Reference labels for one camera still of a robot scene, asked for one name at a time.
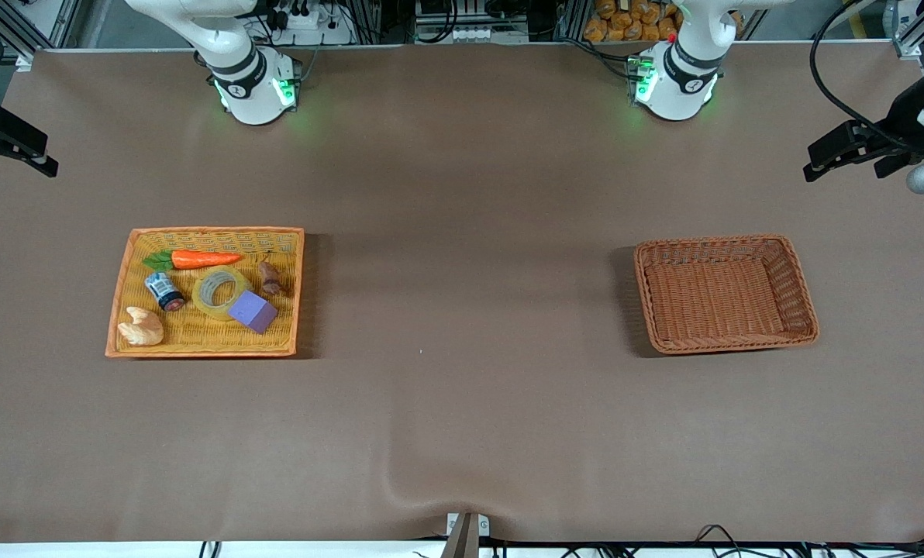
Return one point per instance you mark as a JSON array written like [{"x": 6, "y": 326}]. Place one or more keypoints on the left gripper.
[{"x": 902, "y": 116}]

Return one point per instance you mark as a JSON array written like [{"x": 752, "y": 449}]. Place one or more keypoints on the clear yellowish tape roll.
[{"x": 198, "y": 294}]

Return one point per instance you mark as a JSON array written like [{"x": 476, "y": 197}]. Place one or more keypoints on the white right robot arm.
[{"x": 253, "y": 93}]

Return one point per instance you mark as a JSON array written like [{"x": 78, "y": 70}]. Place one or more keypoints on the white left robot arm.
[{"x": 679, "y": 85}]

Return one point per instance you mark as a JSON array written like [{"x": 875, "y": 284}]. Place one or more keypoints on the brown wicker basket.
[{"x": 722, "y": 298}]

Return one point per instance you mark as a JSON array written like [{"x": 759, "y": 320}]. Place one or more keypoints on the small blue labelled can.
[{"x": 163, "y": 291}]

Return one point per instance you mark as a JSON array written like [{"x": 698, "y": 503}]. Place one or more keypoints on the orange toy carrot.
[{"x": 202, "y": 259}]

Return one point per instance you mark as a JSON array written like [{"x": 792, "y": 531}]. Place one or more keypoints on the toy croissant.
[{"x": 143, "y": 329}]

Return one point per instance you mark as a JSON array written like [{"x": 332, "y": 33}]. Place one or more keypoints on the bag of orange buns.
[{"x": 625, "y": 27}]

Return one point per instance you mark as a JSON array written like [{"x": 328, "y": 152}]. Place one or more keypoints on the yellow wicker basket orange rim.
[{"x": 206, "y": 341}]

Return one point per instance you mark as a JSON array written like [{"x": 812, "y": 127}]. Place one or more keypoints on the small brown figurine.
[{"x": 270, "y": 279}]

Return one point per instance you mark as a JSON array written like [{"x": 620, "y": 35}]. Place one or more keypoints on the purple foam cube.
[{"x": 253, "y": 311}]

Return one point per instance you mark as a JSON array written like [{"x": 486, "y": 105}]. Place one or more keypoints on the white power strip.
[{"x": 330, "y": 35}]

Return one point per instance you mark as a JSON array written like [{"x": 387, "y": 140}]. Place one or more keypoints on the white terminal block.
[{"x": 474, "y": 34}]

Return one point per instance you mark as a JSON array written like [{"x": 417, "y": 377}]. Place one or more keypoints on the aluminium frame profile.
[
  {"x": 908, "y": 39},
  {"x": 59, "y": 23}
]

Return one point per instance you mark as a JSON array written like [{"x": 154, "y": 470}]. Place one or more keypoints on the metal mount bracket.
[{"x": 466, "y": 535}]

